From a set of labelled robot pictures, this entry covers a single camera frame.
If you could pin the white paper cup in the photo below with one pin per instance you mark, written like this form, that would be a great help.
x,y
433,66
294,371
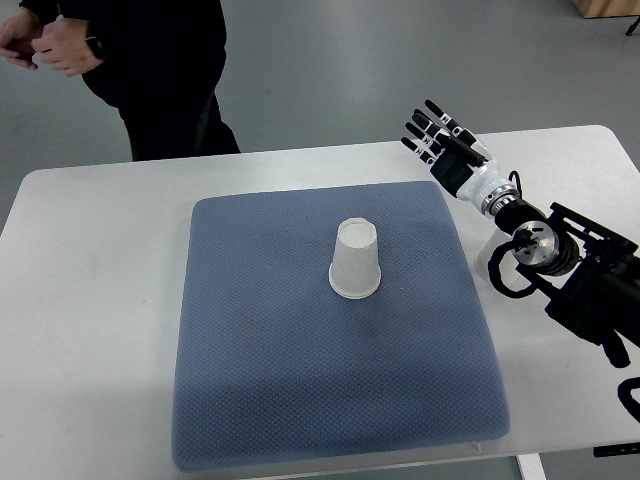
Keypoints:
x,y
482,255
354,272

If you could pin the white paper cup on cushion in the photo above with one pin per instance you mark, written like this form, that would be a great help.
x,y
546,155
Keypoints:
x,y
354,272

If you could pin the black white robotic hand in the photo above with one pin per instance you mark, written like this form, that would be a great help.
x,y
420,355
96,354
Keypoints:
x,y
456,158

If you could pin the black table control panel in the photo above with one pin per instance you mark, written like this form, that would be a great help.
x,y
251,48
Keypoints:
x,y
616,450

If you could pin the white table leg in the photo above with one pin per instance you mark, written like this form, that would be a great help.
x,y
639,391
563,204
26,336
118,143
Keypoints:
x,y
530,467

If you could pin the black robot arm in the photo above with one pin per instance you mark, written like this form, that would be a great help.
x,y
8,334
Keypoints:
x,y
589,273

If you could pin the black wrist watch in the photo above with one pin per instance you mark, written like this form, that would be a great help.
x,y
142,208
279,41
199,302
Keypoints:
x,y
96,47

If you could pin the person in black clothes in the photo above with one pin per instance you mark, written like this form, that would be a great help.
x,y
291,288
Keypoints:
x,y
164,61

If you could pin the person's left hand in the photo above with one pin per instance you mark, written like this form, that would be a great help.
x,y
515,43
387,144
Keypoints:
x,y
63,46

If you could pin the person's right hand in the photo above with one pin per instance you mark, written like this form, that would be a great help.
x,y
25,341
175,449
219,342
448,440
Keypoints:
x,y
17,34

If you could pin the wooden furniture corner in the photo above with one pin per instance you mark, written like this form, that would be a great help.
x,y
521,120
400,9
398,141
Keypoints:
x,y
592,9

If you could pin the blue textured foam cushion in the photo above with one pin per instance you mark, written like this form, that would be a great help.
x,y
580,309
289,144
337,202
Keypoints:
x,y
273,365

